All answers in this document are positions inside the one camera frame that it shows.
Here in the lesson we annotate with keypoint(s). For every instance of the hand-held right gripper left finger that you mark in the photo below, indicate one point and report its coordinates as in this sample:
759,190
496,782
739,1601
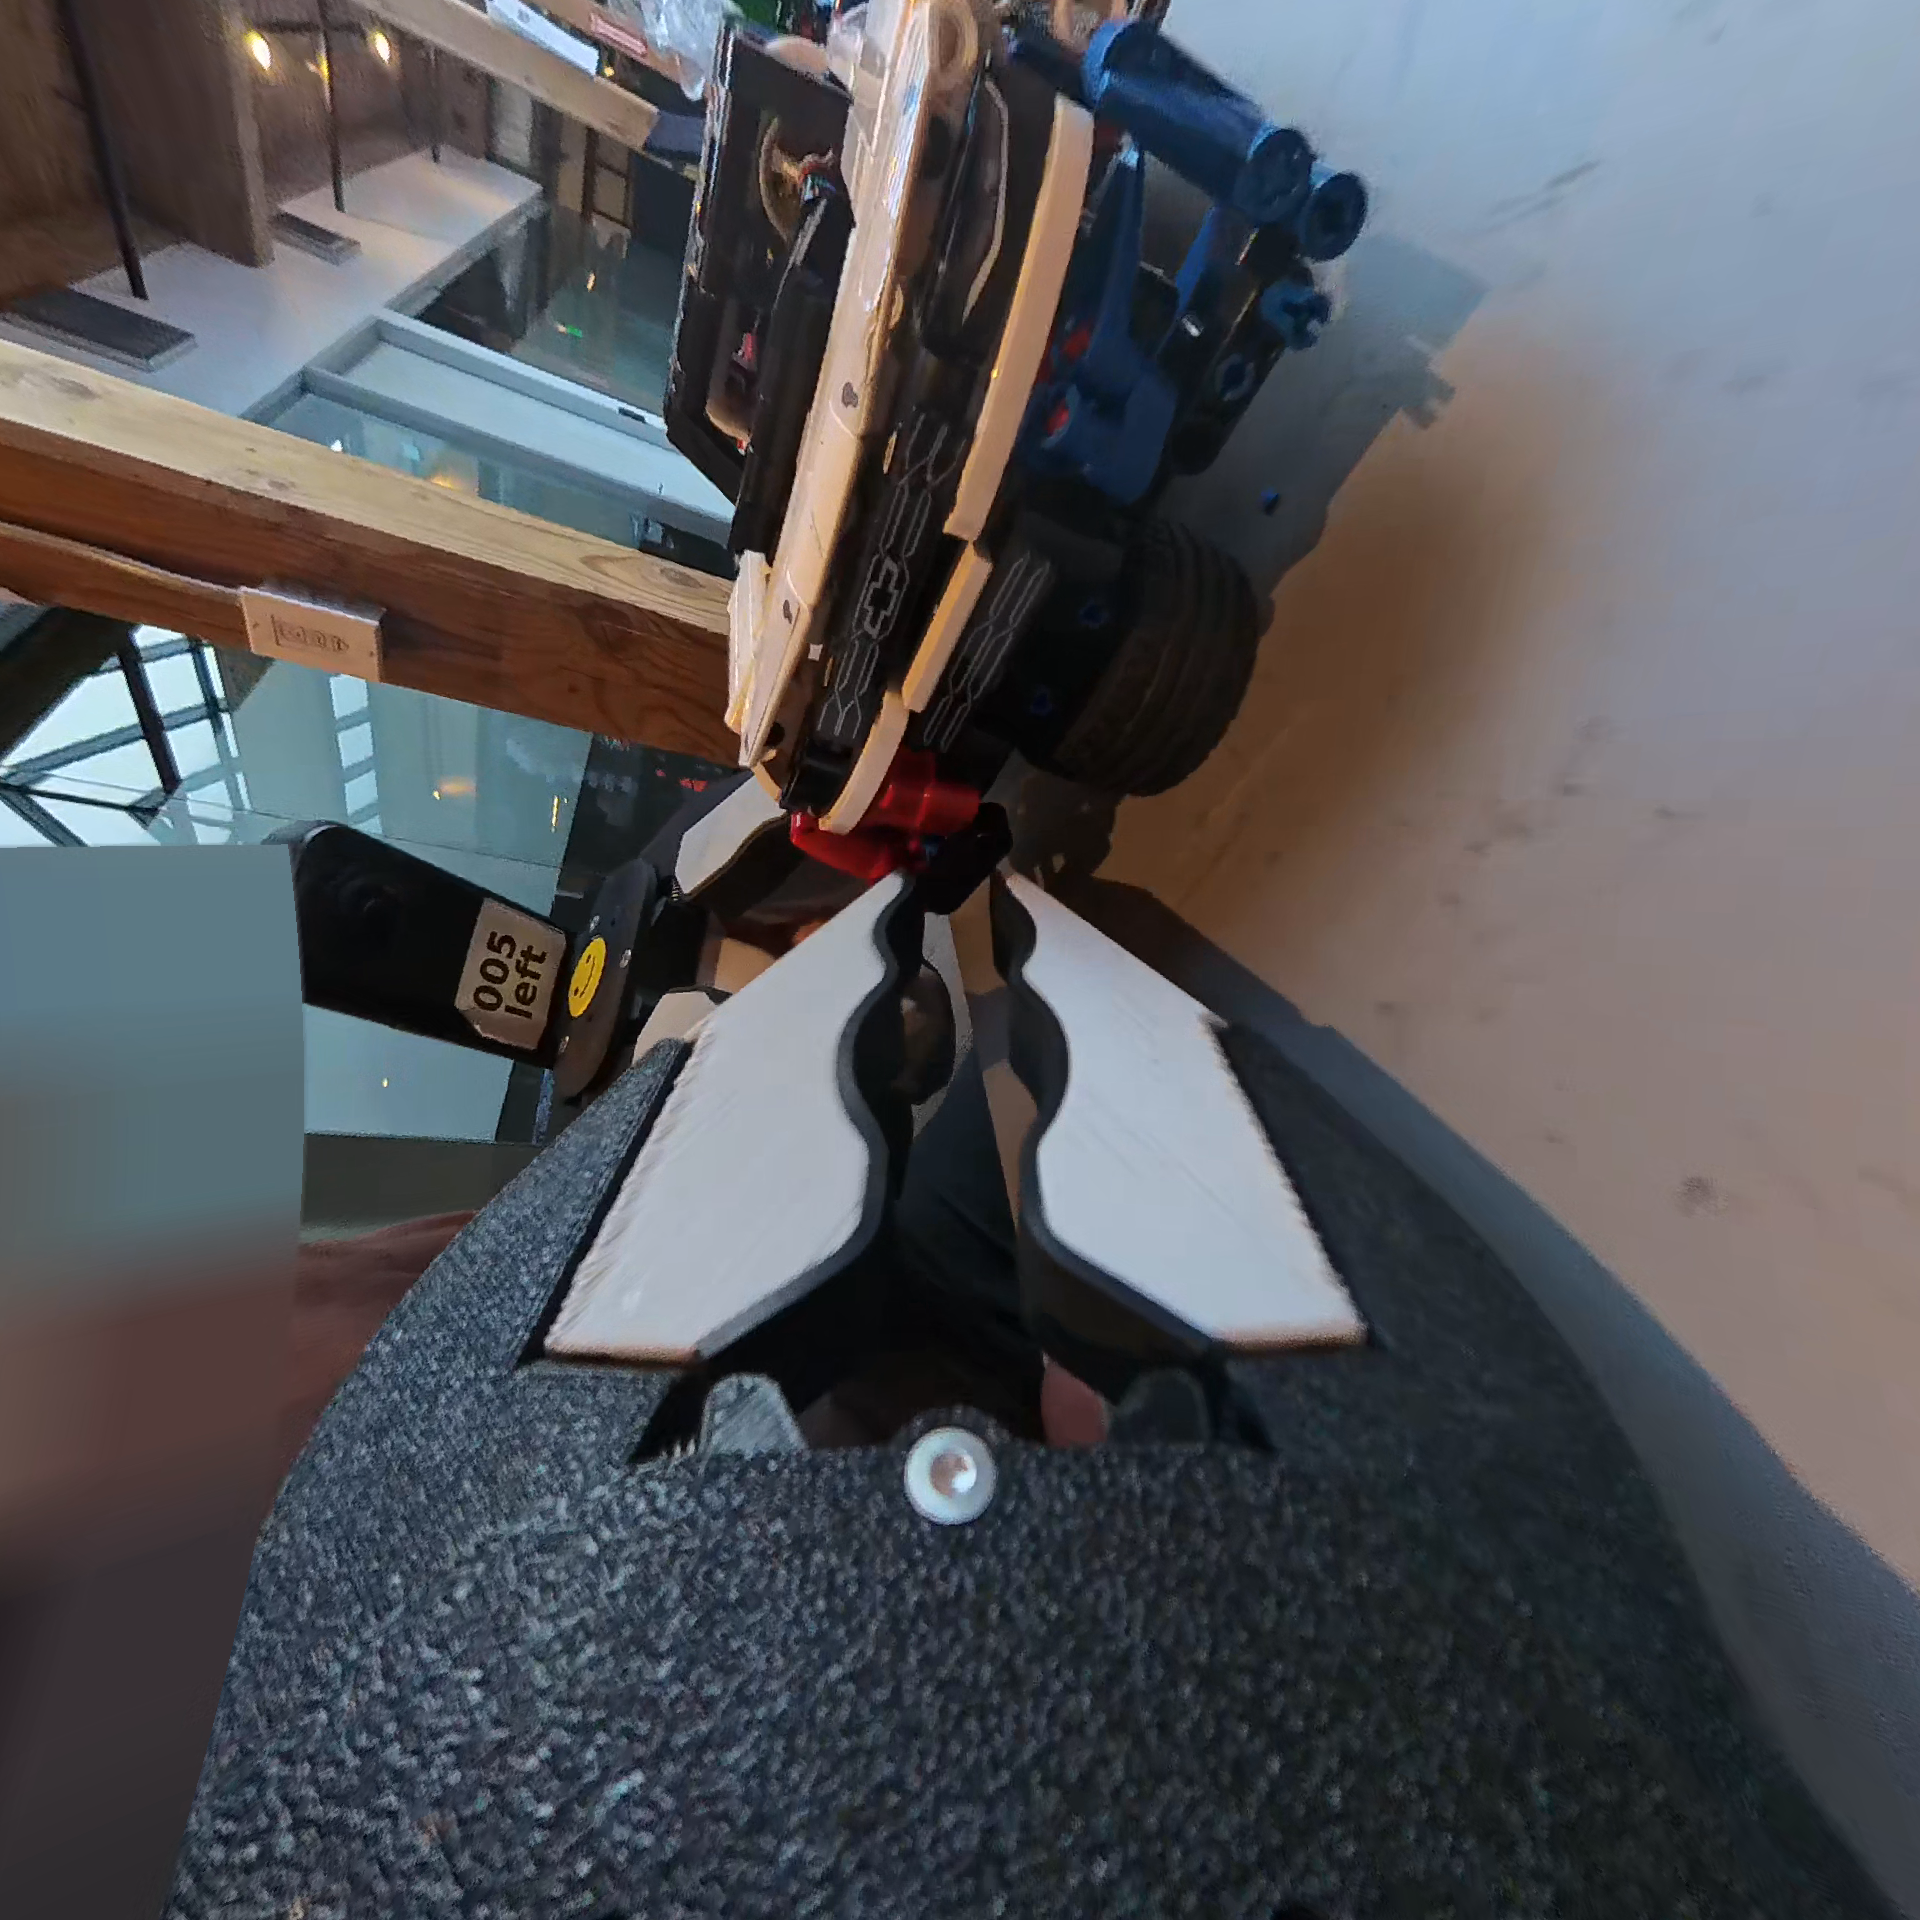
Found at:
751,1185

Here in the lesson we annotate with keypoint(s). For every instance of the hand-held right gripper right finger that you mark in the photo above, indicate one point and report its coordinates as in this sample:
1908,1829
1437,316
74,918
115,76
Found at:
1186,1185

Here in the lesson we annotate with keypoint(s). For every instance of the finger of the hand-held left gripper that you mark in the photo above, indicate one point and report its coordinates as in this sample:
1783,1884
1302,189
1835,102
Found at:
682,1028
734,837

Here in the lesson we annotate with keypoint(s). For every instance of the brick-built toy race car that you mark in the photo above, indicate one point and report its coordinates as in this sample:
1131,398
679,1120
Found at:
902,375

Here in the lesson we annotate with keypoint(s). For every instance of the person's right hand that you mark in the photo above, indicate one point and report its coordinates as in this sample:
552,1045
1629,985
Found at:
1077,1406

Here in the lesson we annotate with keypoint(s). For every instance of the glass door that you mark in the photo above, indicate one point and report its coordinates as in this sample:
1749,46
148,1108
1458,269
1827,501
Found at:
495,422

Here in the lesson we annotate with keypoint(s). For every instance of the small wooden wall plaque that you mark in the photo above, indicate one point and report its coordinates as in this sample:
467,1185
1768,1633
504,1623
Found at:
311,633

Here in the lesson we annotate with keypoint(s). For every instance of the wooden building post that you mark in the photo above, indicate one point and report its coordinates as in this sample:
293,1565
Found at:
375,557

